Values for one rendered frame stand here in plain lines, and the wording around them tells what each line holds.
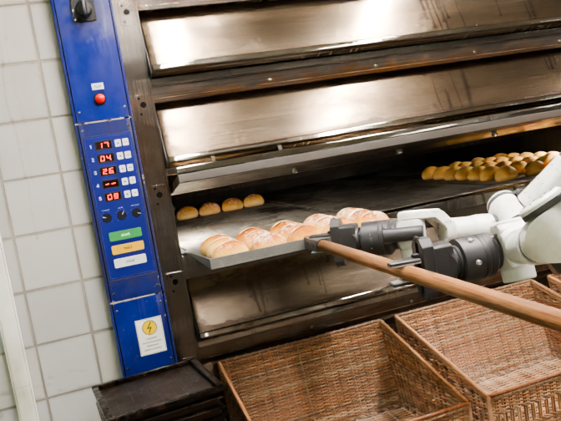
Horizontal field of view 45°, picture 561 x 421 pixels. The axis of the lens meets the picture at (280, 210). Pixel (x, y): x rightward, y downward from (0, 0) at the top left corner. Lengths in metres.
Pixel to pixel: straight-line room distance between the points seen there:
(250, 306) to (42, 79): 0.88
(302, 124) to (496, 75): 0.74
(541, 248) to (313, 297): 1.08
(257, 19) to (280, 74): 0.18
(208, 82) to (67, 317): 0.78
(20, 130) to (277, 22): 0.81
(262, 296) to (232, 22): 0.83
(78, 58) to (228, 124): 0.46
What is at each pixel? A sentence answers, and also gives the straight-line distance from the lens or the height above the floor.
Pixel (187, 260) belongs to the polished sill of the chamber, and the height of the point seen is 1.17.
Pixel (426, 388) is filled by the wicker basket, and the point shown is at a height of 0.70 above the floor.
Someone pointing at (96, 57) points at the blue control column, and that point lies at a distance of 1.95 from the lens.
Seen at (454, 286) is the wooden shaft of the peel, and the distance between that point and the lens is 1.16.
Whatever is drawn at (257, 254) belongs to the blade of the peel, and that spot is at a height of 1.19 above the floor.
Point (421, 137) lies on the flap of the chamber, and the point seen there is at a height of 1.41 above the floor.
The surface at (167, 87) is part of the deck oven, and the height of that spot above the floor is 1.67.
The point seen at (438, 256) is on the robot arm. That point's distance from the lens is 1.32.
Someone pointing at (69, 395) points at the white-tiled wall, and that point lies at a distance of 2.05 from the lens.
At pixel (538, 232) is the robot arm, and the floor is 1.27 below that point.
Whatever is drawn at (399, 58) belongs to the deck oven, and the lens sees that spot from 2.25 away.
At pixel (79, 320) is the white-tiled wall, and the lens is 1.99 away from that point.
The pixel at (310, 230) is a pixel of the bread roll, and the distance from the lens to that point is 1.81.
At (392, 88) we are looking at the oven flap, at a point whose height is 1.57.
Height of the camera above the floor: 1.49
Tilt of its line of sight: 7 degrees down
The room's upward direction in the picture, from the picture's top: 9 degrees counter-clockwise
